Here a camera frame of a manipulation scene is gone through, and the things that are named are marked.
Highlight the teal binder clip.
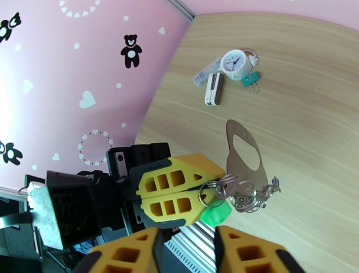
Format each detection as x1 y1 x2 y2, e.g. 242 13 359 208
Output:
241 71 262 93

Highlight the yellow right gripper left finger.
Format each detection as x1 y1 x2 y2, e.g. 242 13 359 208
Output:
72 226 166 273

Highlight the aluminium frame post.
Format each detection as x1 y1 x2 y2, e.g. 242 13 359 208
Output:
167 0 196 22

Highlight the silver split keyring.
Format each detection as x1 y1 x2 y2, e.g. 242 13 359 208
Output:
198 174 239 210

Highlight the bunch of silver rings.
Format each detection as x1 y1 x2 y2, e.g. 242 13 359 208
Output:
230 179 274 215

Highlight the white alarm clock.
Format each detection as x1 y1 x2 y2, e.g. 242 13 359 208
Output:
220 49 251 81

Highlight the brown leather key fob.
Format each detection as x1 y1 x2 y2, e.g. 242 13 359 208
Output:
225 119 268 191

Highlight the white slotted cable duct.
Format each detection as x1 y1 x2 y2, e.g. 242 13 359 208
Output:
164 238 197 273

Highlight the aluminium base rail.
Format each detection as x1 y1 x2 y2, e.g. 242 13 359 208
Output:
179 221 218 273

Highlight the green plastic key tag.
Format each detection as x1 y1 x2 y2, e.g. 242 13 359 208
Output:
200 200 233 228

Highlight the white brown folding tool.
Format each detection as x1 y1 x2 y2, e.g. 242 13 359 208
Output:
204 72 225 107

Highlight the pink white plastic clip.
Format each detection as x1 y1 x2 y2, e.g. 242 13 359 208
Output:
243 49 259 68

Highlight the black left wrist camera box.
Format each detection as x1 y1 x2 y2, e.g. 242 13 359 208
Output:
26 169 99 251

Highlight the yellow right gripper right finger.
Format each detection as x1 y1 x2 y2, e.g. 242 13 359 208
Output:
214 225 305 273

